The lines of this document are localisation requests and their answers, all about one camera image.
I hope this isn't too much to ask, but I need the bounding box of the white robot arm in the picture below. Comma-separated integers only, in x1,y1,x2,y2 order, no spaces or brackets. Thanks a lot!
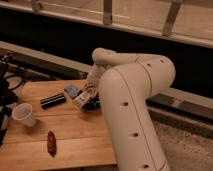
80,48,175,171

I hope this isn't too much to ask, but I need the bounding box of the small blue object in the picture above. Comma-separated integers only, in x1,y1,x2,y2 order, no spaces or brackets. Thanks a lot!
64,85,79,99

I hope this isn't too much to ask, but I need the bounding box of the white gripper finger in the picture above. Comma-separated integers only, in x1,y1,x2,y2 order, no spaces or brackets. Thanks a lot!
81,84,88,92

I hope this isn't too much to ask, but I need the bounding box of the dark ceramic bowl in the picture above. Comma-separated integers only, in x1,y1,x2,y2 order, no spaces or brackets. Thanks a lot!
81,88,100,111

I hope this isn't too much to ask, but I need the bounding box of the black rectangular box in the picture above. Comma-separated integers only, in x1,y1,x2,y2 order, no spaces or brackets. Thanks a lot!
40,93,66,109

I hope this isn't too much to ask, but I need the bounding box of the white plastic cup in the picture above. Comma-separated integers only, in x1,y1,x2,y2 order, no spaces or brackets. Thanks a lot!
12,103,36,127

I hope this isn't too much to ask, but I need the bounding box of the black equipment stand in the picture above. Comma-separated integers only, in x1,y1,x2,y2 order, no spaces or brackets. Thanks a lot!
0,55,18,146

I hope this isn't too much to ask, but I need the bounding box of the white plastic bottle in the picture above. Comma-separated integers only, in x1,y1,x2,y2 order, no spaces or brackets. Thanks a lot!
73,89,94,108

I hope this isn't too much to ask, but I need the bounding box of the black cable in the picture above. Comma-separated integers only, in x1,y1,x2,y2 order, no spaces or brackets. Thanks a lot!
4,73,27,92

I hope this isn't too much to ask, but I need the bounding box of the metal railing frame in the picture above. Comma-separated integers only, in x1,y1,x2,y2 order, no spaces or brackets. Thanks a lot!
0,0,213,49

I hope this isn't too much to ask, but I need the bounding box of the red chili pepper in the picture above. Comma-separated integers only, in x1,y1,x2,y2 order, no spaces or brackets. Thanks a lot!
47,131,57,157

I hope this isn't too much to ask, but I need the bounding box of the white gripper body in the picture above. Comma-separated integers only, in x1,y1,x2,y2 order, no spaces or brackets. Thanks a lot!
87,64,106,87

